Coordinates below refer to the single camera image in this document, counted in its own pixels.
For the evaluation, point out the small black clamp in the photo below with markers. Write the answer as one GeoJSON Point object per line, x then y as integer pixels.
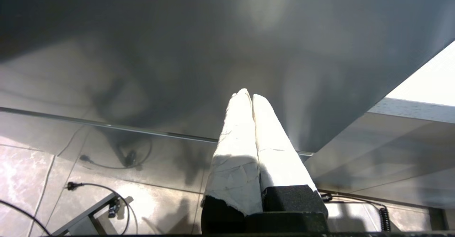
{"type": "Point", "coordinates": [113, 208]}

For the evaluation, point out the grey metal frame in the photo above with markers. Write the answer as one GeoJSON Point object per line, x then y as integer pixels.
{"type": "Point", "coordinates": [85, 217]}

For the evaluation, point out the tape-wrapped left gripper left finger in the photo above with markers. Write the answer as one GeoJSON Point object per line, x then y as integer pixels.
{"type": "Point", "coordinates": [233, 173]}

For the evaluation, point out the grey under-counter cabinet front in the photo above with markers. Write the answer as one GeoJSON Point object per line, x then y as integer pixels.
{"type": "Point", "coordinates": [391, 151]}

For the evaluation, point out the tall grey cabinet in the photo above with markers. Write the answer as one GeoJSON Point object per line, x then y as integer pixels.
{"type": "Point", "coordinates": [177, 34]}

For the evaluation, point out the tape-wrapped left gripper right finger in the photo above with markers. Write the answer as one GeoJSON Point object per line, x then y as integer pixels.
{"type": "Point", "coordinates": [280, 166]}

